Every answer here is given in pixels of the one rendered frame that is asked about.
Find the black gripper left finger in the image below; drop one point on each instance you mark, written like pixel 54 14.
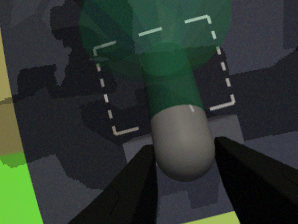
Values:
pixel 131 198

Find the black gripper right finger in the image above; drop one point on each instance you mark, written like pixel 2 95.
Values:
pixel 261 189

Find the green glass bottle with grey cap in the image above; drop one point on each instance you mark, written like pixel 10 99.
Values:
pixel 160 43

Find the dark grey mat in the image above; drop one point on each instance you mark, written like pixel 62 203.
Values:
pixel 73 116

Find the grey blocks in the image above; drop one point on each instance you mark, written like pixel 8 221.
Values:
pixel 223 125

